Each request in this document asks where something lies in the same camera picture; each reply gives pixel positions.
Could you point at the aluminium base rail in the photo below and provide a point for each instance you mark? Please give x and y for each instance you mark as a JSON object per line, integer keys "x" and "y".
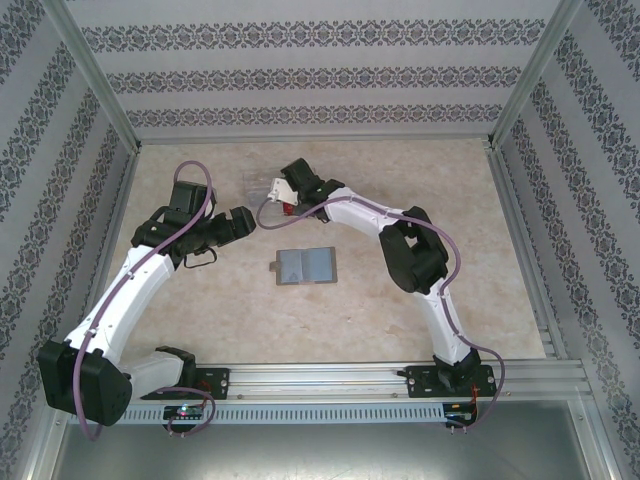
{"x": 320, "y": 382}

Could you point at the aluminium frame bar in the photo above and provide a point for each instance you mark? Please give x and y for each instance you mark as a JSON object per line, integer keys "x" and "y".
{"x": 609, "y": 450}
{"x": 40, "y": 467}

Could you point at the grey card holder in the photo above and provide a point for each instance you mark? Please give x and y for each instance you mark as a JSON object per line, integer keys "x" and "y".
{"x": 315, "y": 265}

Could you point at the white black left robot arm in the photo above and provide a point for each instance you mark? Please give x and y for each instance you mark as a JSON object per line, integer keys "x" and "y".
{"x": 145, "y": 280}

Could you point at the aluminium frame post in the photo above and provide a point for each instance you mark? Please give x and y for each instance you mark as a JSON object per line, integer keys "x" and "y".
{"x": 97, "y": 75}
{"x": 531, "y": 75}

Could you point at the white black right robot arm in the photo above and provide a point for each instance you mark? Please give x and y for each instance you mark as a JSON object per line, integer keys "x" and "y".
{"x": 360, "y": 212}

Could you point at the small circuit board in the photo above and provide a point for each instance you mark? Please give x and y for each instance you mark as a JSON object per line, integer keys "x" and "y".
{"x": 460, "y": 415}
{"x": 182, "y": 412}

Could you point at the aluminium floor rail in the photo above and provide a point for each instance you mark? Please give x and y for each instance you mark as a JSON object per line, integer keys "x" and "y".
{"x": 531, "y": 250}
{"x": 109, "y": 250}

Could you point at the clear plastic organizer box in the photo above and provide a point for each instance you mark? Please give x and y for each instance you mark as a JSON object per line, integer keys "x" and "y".
{"x": 252, "y": 182}

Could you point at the grey metal sheet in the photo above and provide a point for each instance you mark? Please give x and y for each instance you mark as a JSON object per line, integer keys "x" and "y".
{"x": 320, "y": 455}

